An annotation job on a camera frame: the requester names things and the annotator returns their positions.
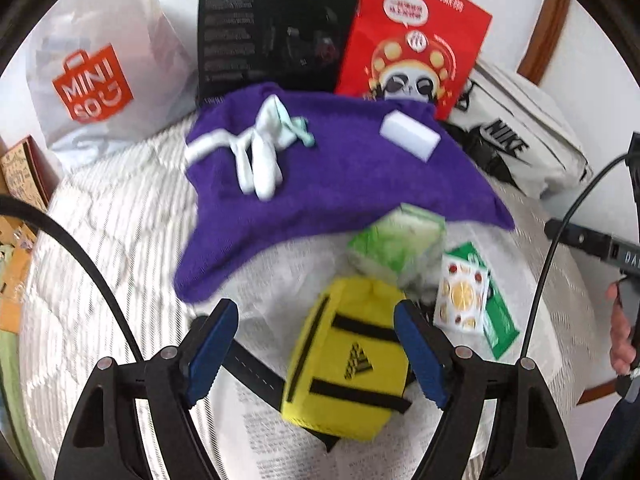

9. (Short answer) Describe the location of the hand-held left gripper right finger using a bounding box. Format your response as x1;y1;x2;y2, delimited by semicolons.
393;299;583;480

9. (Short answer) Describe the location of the white waist bag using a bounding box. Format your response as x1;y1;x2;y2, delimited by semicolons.
444;60;594;202

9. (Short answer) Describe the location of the striped bed quilt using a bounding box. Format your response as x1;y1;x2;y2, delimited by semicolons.
20;125;601;480

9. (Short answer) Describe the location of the black headset box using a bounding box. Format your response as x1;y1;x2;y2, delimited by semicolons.
196;0;369;107

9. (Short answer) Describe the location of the red paper bag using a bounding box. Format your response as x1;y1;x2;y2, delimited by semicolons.
334;0;493;122

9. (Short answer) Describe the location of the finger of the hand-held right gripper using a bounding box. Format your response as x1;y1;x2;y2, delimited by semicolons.
545;217;614;261

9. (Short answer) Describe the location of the white plastic shopping bag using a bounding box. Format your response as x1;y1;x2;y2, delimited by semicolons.
25;0;202;169

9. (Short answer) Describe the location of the printed paper sheet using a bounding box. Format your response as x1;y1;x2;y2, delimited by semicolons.
200;245;481;480

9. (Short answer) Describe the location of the green snack packet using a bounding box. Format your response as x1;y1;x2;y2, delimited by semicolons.
445;241;521;361

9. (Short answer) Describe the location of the purple towel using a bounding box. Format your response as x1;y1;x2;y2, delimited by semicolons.
172;81;517;306

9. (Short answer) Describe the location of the wooden headboard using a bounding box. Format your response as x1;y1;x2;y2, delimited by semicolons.
517;0;571;86

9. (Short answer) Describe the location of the yellow zip pouch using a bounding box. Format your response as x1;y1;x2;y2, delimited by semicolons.
280;275;414;444

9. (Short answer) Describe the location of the thin black cable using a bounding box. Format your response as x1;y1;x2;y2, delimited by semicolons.
520;152;632;363

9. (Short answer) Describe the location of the brown cardboard box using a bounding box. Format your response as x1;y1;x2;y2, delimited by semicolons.
0;135;64;212

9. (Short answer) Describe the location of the white fruit print packet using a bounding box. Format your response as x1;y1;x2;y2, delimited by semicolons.
432;252;491;336

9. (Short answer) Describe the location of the person's right forearm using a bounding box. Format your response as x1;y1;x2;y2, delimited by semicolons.
580;394;640;480

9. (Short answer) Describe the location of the green tissue pack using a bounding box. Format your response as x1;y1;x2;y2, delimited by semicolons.
346;203;447;291

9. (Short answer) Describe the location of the person's right hand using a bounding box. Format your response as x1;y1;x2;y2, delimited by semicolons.
606;282;637;376

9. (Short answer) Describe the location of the white sponge block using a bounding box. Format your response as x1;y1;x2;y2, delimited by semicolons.
379;111;441;163

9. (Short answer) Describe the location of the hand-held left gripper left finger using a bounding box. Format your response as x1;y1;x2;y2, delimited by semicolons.
54;298;240;480

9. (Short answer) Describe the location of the thick black cable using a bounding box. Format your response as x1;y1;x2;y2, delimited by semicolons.
0;194;147;363

